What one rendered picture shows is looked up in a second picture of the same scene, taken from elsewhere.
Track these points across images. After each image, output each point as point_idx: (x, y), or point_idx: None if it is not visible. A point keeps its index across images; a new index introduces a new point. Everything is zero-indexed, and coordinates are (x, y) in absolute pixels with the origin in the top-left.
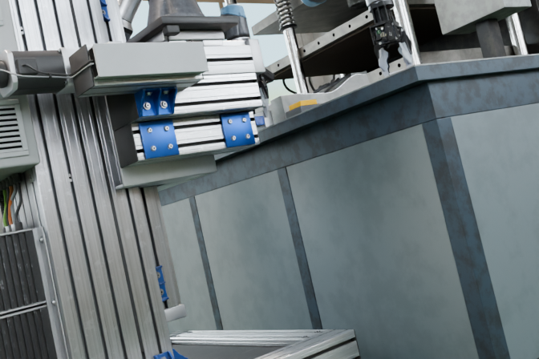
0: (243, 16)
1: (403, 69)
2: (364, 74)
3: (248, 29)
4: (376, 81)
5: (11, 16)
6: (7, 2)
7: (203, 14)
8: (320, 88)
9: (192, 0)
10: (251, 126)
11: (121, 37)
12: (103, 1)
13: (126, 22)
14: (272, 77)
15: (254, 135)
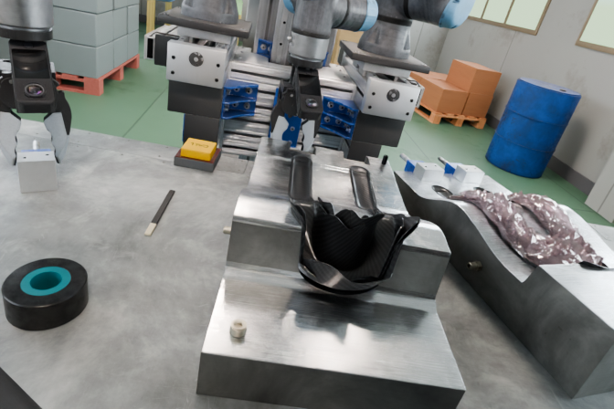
0: None
1: (24, 152)
2: (234, 212)
3: (298, 18)
4: (31, 120)
5: None
6: None
7: (184, 6)
8: (375, 209)
9: None
10: (183, 125)
11: (278, 11)
12: None
13: None
14: (298, 110)
15: (188, 136)
